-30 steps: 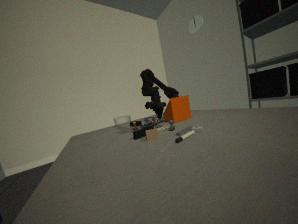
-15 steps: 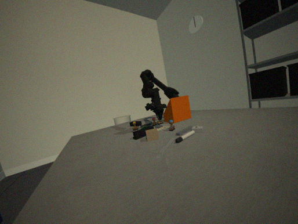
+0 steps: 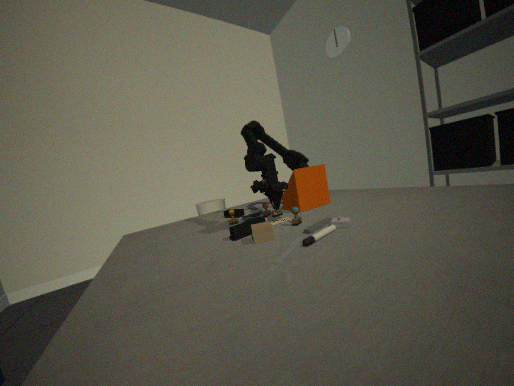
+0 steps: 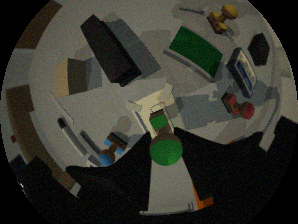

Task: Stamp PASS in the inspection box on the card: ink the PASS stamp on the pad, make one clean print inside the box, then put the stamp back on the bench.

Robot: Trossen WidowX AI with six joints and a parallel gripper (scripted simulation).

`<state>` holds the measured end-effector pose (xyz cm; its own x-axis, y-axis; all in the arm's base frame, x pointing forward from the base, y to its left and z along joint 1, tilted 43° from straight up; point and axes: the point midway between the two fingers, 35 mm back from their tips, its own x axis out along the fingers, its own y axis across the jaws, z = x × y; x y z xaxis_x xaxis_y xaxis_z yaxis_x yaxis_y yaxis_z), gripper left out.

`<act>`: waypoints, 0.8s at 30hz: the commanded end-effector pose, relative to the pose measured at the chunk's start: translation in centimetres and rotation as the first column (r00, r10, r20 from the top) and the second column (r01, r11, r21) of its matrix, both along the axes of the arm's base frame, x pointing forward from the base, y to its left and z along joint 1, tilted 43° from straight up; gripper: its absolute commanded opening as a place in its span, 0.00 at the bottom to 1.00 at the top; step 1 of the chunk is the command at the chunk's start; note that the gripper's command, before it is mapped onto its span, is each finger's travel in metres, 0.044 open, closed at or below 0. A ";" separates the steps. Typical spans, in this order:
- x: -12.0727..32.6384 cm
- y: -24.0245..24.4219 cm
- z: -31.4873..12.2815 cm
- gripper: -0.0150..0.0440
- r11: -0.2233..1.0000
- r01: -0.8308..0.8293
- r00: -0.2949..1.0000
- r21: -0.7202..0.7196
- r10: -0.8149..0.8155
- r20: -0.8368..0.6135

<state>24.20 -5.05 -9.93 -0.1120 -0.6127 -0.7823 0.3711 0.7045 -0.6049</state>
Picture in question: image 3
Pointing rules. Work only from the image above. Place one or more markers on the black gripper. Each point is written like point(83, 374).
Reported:
point(275, 189)

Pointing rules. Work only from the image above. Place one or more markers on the beige cylinder with black cap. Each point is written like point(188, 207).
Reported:
point(310, 240)

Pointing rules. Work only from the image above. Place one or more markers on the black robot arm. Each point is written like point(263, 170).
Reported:
point(255, 161)

